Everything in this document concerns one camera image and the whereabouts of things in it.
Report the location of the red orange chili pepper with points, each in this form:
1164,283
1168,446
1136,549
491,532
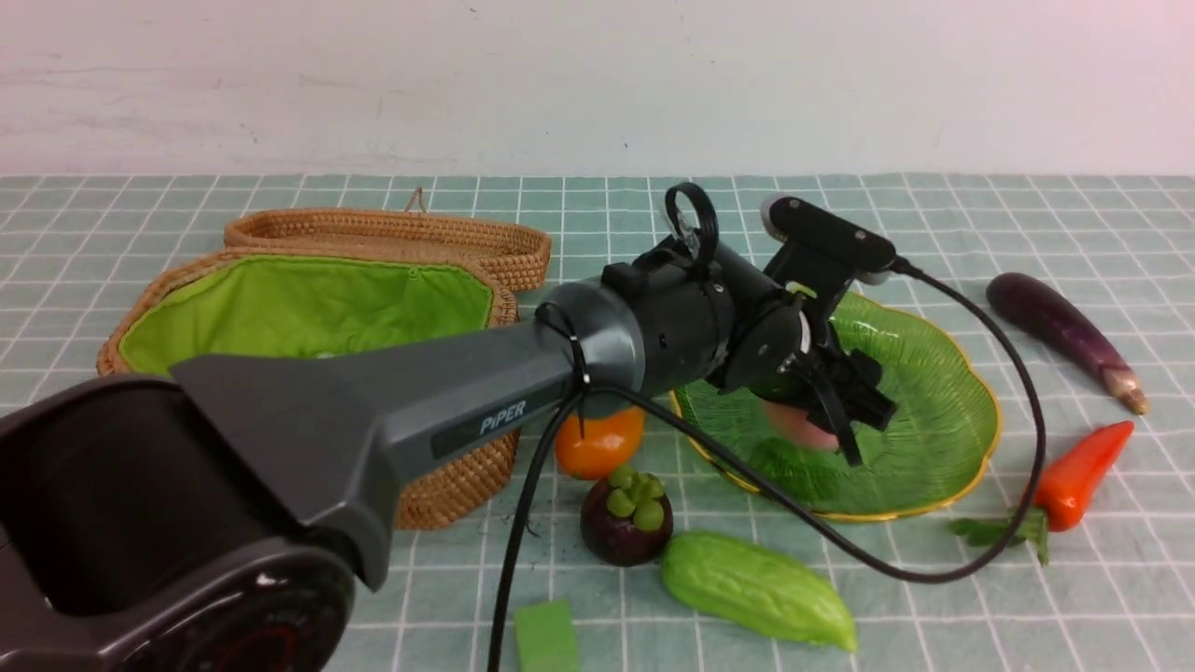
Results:
1062,497

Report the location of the dark purple mangosteen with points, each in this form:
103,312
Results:
626,519

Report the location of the woven rattan basket lid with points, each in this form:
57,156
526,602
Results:
515,255

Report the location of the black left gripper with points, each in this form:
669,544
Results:
769,353

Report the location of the teal checkered tablecloth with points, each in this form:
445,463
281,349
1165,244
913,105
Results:
1117,593

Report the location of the green bitter gourd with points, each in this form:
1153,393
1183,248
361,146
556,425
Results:
754,587

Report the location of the green glass leaf plate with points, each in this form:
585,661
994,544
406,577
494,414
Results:
935,451

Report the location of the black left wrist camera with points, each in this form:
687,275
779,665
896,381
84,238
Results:
821,252

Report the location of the pink peach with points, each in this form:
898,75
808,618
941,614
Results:
793,425

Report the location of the purple eggplant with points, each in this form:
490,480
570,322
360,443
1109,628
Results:
1040,310

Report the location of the woven rattan basket green lining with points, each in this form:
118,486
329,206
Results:
247,302

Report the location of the green foam cube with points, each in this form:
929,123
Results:
545,638

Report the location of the orange yellow mango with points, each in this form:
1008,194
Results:
589,449

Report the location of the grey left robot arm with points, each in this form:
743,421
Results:
218,519

